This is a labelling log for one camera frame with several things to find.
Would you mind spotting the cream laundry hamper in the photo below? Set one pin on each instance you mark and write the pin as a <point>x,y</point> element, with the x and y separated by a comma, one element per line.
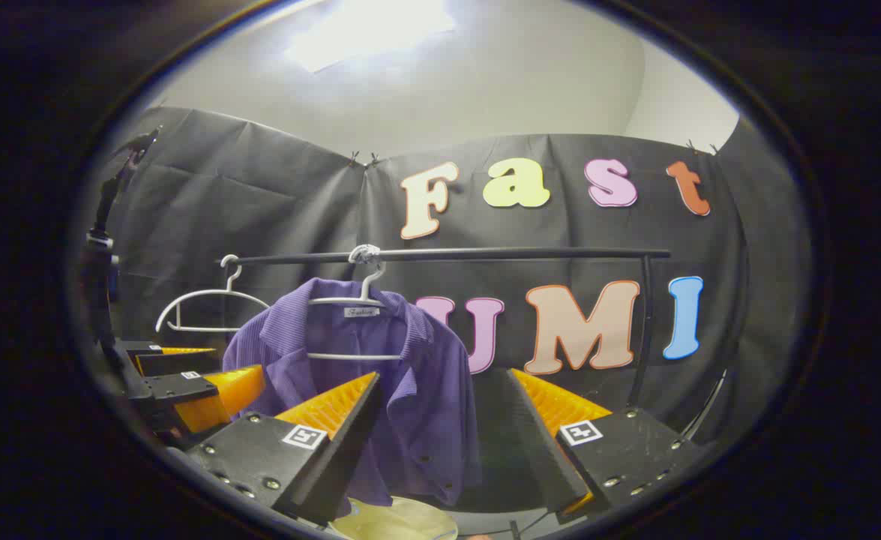
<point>403,521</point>

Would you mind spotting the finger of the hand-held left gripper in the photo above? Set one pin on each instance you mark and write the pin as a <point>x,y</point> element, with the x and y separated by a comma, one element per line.
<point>178,364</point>
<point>181,390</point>

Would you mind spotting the purple ribbed shirt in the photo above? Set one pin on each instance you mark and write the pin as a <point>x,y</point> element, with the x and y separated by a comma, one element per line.
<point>425,405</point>

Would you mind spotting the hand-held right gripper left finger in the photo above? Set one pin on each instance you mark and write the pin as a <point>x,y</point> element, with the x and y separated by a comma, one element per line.
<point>343,450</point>

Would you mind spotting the black clothes rack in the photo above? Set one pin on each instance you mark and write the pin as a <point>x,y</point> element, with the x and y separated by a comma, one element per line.
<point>522,253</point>

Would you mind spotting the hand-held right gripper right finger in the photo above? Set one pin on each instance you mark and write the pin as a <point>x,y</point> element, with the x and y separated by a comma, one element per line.
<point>545,450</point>

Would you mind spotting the white clothes hanger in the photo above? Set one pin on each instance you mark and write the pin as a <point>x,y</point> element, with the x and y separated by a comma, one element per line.
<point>228,283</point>
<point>350,357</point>

